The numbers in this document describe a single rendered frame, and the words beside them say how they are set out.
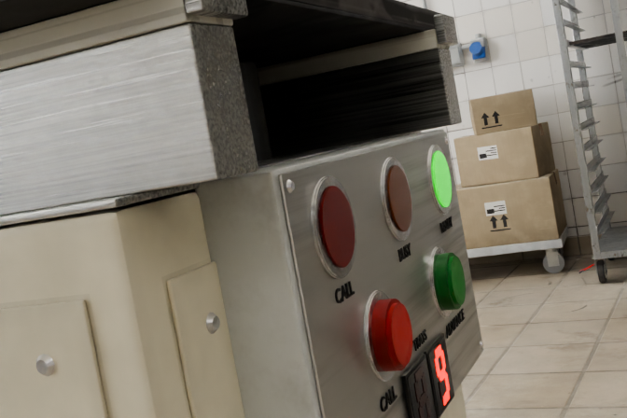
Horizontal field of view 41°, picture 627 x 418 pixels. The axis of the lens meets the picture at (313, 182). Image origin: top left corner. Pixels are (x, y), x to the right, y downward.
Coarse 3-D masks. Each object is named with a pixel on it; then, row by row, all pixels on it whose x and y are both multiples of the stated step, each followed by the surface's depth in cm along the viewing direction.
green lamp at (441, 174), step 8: (440, 152) 47; (440, 160) 47; (440, 168) 47; (448, 168) 48; (440, 176) 47; (448, 176) 48; (440, 184) 46; (448, 184) 48; (440, 192) 46; (448, 192) 48; (440, 200) 46; (448, 200) 47
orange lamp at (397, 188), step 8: (392, 168) 39; (392, 176) 39; (400, 176) 40; (392, 184) 39; (400, 184) 40; (392, 192) 39; (400, 192) 40; (408, 192) 41; (392, 200) 39; (400, 200) 40; (408, 200) 41; (392, 208) 38; (400, 208) 40; (408, 208) 41; (392, 216) 39; (400, 216) 39; (408, 216) 40; (400, 224) 39; (408, 224) 40
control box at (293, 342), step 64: (256, 192) 29; (320, 192) 32; (384, 192) 38; (256, 256) 30; (320, 256) 31; (384, 256) 38; (256, 320) 30; (320, 320) 30; (448, 320) 45; (256, 384) 30; (320, 384) 30; (384, 384) 35
